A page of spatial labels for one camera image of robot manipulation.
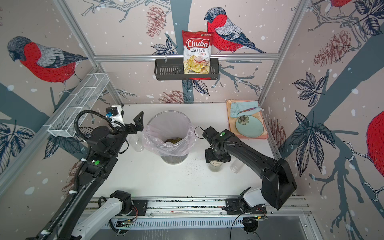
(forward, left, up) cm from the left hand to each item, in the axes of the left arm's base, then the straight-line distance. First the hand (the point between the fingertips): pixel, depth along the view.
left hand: (134, 108), depth 65 cm
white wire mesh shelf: (+16, +36, -9) cm, 41 cm away
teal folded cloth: (+36, -60, -38) cm, 79 cm away
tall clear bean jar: (-12, -51, -36) cm, 63 cm away
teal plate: (+18, -67, -39) cm, 80 cm away
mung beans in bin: (-8, -17, -14) cm, 24 cm away
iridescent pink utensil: (+35, -68, -39) cm, 86 cm away
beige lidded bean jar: (-16, -38, -27) cm, 49 cm away
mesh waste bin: (-9, -18, -34) cm, 40 cm away
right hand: (-11, -38, -30) cm, 49 cm away
